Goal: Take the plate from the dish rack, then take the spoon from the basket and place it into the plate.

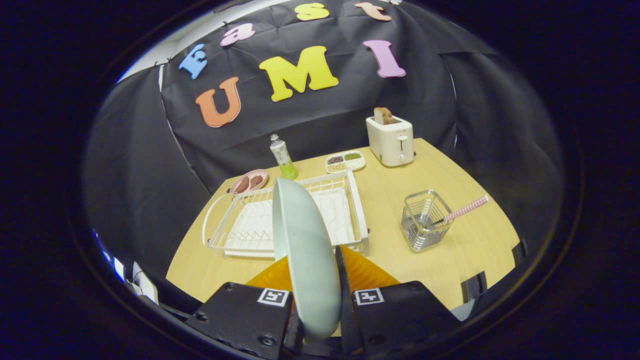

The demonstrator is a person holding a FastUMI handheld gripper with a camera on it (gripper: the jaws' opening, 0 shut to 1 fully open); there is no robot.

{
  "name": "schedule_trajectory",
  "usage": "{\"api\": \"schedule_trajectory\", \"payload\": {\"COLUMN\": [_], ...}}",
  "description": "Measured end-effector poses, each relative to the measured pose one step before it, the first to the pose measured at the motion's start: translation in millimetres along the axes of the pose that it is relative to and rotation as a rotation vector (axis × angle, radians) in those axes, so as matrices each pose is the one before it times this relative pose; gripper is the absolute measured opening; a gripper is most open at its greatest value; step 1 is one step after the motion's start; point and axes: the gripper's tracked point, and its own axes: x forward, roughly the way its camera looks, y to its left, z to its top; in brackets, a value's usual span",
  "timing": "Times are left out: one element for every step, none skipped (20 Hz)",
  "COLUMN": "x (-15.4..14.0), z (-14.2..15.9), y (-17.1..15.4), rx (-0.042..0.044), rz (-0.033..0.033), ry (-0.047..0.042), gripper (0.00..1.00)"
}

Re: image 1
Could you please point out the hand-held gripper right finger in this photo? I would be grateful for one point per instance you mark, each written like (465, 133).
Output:
(342, 275)

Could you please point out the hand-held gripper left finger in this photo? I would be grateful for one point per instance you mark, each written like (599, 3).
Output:
(240, 315)

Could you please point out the pale green plate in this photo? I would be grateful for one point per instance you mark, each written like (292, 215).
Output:
(307, 250)

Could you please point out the pink plate with food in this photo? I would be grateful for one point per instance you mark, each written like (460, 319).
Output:
(264, 175)

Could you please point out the white side desk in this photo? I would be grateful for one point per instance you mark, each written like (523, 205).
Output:
(146, 285)

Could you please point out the white divided food tray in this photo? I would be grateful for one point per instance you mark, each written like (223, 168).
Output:
(360, 164)

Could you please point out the computer monitor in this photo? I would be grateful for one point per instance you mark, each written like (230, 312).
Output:
(117, 269)

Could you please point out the clear bottle with green liquid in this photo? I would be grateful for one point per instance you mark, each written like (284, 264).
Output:
(283, 157)

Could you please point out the black table clamp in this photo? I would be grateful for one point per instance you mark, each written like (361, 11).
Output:
(519, 252)
(474, 286)

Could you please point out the white toaster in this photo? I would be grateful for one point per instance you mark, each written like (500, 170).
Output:
(392, 142)

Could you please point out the black backdrop cloth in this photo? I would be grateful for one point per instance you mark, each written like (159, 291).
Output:
(325, 120)

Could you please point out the brown toast slice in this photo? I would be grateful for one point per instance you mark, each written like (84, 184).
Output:
(384, 116)

